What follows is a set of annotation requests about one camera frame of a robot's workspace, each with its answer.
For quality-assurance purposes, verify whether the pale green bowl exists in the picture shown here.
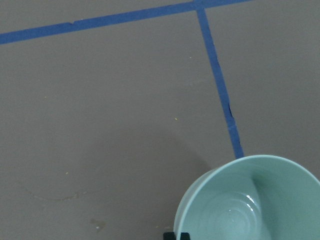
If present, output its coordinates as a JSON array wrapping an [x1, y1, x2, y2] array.
[[173, 155, 320, 240]]

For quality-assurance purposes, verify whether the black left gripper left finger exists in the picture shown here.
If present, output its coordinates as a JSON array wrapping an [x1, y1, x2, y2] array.
[[163, 232, 176, 240]]

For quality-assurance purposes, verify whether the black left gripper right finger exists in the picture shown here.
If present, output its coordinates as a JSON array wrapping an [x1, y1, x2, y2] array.
[[180, 232, 190, 240]]

